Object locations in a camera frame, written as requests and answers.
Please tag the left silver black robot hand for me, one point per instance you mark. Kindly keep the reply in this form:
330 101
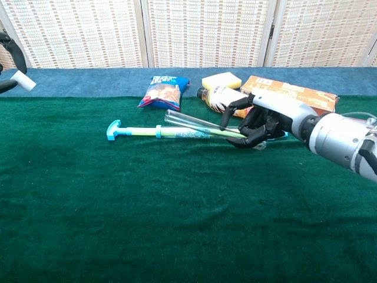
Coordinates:
14 53

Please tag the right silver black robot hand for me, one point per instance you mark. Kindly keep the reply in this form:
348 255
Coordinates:
279 109

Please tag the white rubber stopper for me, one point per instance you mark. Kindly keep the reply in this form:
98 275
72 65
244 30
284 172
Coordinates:
25 81

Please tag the clear glass tube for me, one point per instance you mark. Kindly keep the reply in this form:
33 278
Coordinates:
188 121

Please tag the orange carton box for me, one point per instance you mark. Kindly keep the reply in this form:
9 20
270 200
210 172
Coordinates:
294 88

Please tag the yellow sponge block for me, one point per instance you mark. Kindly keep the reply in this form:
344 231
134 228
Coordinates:
221 79

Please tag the orange drink bottle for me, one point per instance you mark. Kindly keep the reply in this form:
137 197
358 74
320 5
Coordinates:
215 97

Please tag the blue table cloth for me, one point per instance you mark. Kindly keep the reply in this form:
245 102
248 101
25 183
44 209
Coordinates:
73 82

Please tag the blue snack chip bag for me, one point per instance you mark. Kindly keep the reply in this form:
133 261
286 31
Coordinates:
162 94

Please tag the cyan green toy water pump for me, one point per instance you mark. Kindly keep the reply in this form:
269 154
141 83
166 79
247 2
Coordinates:
141 131

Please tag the green velvet table cloth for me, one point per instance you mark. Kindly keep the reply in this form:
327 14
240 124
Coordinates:
176 206

